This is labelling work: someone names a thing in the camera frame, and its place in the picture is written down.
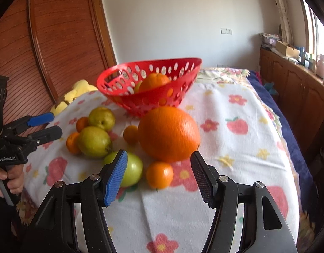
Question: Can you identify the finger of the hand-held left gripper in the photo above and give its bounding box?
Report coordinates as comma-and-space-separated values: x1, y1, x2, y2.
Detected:
9, 126, 63, 154
4, 112, 55, 135

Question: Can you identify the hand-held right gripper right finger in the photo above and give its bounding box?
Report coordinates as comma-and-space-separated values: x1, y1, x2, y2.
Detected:
190, 151, 298, 253

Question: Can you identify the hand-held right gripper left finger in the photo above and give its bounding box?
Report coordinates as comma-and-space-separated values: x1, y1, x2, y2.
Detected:
21, 150, 128, 253

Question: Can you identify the green apple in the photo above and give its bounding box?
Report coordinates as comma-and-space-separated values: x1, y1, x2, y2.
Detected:
103, 151, 144, 188

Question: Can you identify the small tangerine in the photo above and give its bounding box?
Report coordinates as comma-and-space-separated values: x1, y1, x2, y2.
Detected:
76, 116, 90, 133
123, 125, 139, 145
146, 161, 174, 189
66, 132, 82, 155

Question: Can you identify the large orange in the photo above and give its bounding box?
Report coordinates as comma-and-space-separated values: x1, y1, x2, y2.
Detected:
137, 106, 201, 163
138, 72, 171, 93

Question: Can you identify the red perforated plastic basket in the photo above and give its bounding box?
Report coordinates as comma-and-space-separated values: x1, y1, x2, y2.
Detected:
96, 57, 203, 118

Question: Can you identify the person's left hand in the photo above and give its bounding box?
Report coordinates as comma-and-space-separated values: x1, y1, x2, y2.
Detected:
0, 163, 25, 198

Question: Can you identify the white flower print towel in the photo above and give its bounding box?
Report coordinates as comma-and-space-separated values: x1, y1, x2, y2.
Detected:
16, 80, 301, 253

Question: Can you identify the yellow plush toy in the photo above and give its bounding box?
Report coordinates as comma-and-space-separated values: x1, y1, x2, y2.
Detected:
50, 80, 99, 116

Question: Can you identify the wooden wardrobe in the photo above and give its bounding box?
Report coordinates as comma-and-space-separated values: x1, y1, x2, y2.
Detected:
0, 0, 117, 127

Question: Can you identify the floral blanket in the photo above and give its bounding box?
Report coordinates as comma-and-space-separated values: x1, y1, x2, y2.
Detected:
196, 67, 317, 245

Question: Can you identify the teal cloth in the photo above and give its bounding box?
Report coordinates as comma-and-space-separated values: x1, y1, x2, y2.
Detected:
263, 82, 278, 95

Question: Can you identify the wooden cabinet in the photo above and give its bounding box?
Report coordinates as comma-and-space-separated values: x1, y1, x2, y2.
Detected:
259, 47, 324, 164

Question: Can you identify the floral cloth pile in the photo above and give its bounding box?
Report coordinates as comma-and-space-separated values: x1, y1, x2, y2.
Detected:
259, 32, 282, 49

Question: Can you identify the cardboard box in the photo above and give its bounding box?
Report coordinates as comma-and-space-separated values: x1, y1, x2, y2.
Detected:
275, 40, 301, 58

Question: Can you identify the row of small bottles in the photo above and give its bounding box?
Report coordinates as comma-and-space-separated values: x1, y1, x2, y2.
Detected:
296, 46, 324, 87

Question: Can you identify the window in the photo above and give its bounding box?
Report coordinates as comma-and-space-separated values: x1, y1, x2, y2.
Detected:
300, 0, 324, 66

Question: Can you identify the pale patterned curtain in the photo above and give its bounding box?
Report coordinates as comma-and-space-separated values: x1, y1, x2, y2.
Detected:
265, 0, 294, 44

